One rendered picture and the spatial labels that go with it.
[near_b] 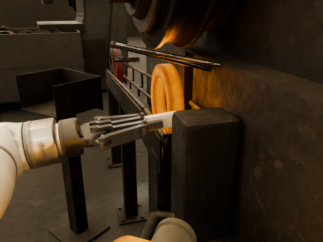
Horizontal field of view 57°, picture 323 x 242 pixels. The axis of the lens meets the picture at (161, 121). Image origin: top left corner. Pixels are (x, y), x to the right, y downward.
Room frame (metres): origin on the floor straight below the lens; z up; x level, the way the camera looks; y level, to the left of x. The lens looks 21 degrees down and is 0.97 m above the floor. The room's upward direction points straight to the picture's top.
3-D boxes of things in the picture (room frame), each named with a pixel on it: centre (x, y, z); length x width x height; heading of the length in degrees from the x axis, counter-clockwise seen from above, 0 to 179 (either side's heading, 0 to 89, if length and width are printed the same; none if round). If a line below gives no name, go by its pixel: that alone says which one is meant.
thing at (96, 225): (1.13, 0.40, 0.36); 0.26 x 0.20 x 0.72; 50
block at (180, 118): (0.47, -0.08, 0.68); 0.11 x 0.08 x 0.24; 105
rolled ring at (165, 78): (0.70, -0.01, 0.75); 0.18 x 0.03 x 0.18; 16
